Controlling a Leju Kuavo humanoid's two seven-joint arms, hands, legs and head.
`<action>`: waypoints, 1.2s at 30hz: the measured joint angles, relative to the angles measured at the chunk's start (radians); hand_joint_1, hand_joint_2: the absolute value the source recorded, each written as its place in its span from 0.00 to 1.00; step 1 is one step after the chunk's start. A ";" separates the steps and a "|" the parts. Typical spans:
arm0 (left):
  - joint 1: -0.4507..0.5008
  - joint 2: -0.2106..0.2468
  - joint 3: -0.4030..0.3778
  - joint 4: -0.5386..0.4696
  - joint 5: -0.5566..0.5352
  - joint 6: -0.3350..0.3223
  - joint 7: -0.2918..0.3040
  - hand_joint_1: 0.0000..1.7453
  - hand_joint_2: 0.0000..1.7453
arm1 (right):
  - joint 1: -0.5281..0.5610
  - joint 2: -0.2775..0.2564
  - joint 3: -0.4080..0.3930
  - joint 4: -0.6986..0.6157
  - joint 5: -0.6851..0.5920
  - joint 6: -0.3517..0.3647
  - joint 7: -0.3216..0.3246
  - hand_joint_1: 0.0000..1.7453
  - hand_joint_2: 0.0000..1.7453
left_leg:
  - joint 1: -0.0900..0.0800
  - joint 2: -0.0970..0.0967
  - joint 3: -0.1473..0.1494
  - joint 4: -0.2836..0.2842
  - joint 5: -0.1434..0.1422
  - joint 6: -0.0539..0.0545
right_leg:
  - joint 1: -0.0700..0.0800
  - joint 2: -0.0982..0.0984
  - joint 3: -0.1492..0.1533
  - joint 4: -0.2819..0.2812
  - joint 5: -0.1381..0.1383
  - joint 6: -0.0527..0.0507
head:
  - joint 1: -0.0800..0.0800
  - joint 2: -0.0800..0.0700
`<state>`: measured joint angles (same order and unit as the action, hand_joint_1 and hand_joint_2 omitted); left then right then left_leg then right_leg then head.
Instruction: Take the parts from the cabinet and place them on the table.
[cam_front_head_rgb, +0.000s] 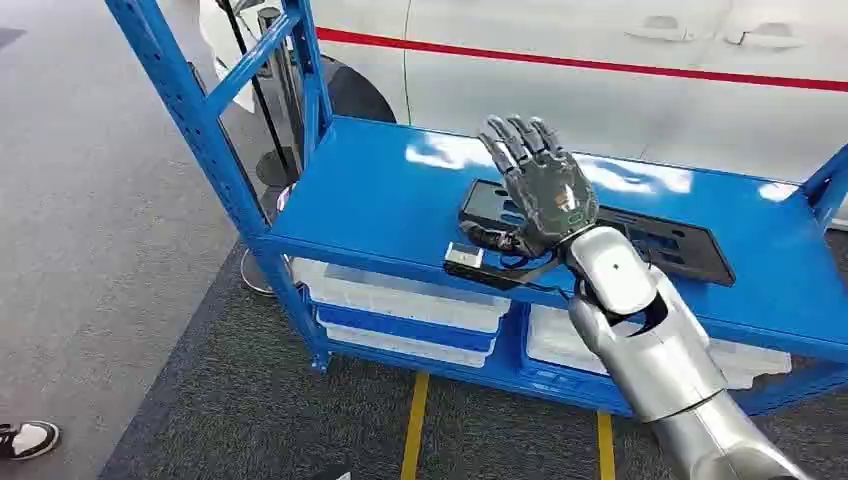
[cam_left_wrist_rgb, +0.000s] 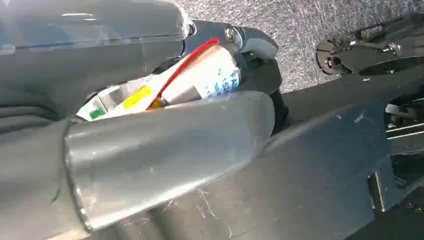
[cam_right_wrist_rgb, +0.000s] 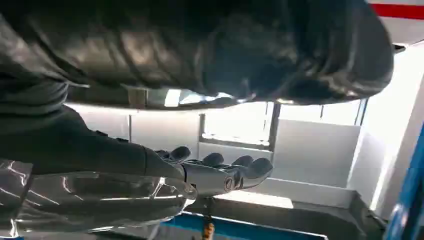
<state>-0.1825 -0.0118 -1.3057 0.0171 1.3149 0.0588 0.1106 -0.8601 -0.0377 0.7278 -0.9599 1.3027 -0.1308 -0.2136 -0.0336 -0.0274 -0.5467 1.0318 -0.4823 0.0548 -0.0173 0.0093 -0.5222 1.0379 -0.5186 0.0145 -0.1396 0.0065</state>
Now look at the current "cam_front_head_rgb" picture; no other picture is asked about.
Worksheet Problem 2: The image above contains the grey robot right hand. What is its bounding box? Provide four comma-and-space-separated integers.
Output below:
458, 114, 600, 260

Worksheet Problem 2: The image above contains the white car body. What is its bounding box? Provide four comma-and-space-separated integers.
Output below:
198, 0, 848, 233

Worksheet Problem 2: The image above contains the black plastic panel part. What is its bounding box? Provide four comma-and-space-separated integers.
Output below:
458, 178, 737, 287

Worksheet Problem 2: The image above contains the white plastic bin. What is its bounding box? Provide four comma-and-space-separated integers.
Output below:
526, 304, 793, 392
291, 258, 511, 335
316, 311, 498, 369

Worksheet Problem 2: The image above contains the blue metal shelf rack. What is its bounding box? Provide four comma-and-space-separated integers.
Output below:
105, 0, 848, 419

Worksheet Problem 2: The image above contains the black car tyre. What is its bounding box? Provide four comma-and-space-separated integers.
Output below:
321, 56, 399, 127

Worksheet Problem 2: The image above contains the yellow floor tape strip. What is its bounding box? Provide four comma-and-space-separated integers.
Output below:
596, 410, 617, 480
400, 372, 431, 480

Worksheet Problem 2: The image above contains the thin black pole stand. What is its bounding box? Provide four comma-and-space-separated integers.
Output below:
218, 0, 299, 188

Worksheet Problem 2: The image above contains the person's black white shoe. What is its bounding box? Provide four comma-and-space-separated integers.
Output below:
0, 421, 61, 462

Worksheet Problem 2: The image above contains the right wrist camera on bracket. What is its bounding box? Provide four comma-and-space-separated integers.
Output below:
442, 241, 564, 293

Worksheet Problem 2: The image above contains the chrome stanchion post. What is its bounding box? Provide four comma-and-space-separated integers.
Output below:
239, 6, 309, 297

